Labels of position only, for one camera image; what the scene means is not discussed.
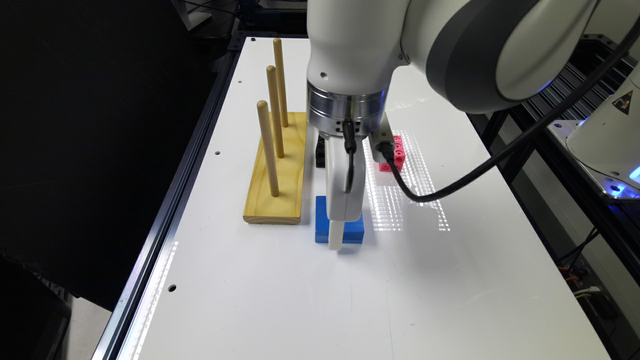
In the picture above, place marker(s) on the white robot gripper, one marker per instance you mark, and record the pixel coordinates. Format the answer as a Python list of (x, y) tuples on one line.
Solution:
[(345, 185)]

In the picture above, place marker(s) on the blue square block with hole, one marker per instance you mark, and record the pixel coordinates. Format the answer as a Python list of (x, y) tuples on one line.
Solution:
[(353, 232)]

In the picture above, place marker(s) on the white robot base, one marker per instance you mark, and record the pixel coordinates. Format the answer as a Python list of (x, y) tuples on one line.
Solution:
[(606, 144)]

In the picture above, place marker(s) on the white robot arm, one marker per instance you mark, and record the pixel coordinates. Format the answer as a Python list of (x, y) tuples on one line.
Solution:
[(479, 55)]

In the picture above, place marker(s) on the black interlocking cube block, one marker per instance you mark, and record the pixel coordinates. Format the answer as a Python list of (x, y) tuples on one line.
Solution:
[(320, 153)]

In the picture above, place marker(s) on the pink interlocking cube block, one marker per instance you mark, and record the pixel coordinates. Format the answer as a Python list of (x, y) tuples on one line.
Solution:
[(399, 155)]

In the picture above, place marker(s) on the wooden peg board base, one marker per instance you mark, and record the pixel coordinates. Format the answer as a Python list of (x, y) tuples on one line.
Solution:
[(285, 209)]

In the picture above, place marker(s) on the front wooden peg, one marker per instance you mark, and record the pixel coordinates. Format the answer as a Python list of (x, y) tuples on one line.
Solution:
[(268, 146)]

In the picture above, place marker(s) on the wooden peg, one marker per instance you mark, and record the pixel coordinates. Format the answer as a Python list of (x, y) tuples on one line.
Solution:
[(275, 110), (268, 146), (280, 78)]

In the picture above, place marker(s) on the middle wooden peg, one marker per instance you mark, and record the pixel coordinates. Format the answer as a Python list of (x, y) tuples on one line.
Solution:
[(275, 110)]

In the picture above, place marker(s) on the rear wooden peg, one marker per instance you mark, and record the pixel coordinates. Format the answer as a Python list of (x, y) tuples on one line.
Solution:
[(280, 78)]

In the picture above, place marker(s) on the black aluminium frame rack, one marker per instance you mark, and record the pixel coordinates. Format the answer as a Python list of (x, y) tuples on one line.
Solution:
[(617, 221)]

